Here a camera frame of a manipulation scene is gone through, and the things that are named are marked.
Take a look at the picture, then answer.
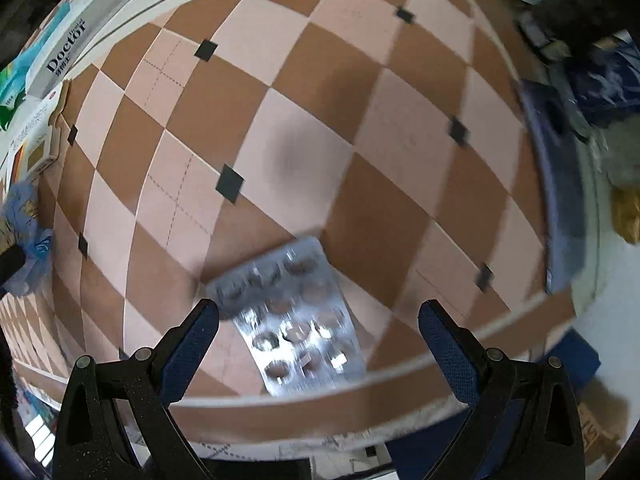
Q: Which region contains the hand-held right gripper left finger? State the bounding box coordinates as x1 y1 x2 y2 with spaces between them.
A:
51 298 221 480

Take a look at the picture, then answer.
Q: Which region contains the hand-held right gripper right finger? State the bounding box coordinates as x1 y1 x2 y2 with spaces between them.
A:
418 299 586 480

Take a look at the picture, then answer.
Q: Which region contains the silver pill blister pack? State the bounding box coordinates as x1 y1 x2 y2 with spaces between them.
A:
205 236 368 398

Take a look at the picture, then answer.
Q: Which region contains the brown cardboard box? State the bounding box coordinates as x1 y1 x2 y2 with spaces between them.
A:
575 377 632 466

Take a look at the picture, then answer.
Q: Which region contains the checkered brown pink mat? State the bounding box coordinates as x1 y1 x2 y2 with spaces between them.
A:
0 0 576 446

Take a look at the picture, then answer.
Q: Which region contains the blue flat board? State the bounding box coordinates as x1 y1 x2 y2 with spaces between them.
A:
517 80 588 296

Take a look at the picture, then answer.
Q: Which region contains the white medicine box yellow panel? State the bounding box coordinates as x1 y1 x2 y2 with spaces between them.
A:
5 82 68 186

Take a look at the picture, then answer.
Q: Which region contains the dark blue plastic bag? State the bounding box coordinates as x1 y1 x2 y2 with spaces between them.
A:
567 35 640 123

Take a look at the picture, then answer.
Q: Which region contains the teal white packet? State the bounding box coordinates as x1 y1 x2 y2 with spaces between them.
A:
0 2 71 131

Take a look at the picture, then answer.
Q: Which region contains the long white toothpaste box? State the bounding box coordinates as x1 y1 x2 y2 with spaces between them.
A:
24 0 166 101

